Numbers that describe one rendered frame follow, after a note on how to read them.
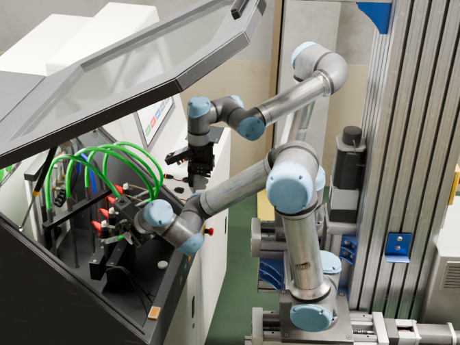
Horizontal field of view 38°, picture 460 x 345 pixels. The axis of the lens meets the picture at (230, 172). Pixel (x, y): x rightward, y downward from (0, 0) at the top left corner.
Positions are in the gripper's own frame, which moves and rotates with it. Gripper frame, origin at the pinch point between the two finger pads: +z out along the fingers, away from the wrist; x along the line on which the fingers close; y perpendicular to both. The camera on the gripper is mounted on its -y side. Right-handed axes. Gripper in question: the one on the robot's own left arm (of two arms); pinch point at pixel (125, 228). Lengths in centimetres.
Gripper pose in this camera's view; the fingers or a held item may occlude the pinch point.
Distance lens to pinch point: 221.7
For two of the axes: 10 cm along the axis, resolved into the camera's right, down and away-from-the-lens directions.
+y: 5.9, 8.1, 0.2
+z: -3.8, 2.5, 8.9
